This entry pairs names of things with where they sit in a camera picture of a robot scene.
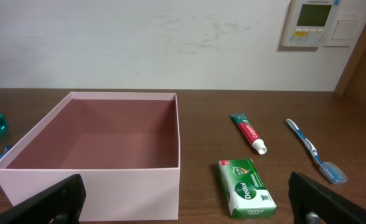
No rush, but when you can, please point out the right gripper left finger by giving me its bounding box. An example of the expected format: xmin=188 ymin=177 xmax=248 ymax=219
xmin=0 ymin=174 xmax=86 ymax=224

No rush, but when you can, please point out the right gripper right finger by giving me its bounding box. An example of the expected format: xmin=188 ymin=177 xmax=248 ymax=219
xmin=288 ymin=172 xmax=366 ymax=224

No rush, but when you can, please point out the blue white toothbrush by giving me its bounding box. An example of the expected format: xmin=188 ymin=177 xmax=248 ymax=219
xmin=286 ymin=118 xmax=348 ymax=184

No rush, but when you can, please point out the green Dettol soap box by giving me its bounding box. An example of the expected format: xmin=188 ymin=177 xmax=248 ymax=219
xmin=218 ymin=159 xmax=277 ymax=219

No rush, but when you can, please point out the red green toothpaste tube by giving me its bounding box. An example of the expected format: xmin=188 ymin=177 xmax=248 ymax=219
xmin=230 ymin=113 xmax=267 ymax=155

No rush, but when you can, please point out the pink cardboard box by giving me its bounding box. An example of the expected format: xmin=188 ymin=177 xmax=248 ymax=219
xmin=0 ymin=92 xmax=181 ymax=222

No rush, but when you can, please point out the wall thermostat control panel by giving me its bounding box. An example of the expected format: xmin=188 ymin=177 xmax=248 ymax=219
xmin=281 ymin=0 xmax=340 ymax=47

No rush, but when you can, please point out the white wall switch plate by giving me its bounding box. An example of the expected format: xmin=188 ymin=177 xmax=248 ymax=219
xmin=324 ymin=0 xmax=366 ymax=47

